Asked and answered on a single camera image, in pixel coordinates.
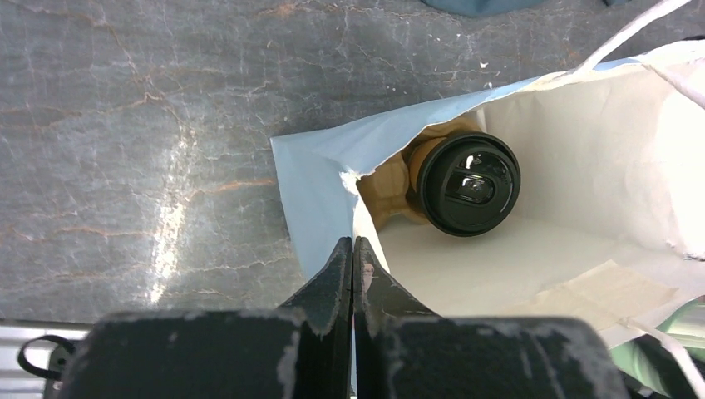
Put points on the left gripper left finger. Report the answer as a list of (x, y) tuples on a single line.
[(300, 349)]

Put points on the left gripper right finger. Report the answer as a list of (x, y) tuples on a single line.
[(405, 350)]

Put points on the light blue paper bag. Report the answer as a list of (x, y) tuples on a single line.
[(609, 224)]

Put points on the green cup holding straws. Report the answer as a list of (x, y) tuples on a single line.
[(669, 363)]

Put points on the blue-grey cloth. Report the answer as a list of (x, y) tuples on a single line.
[(481, 8)]

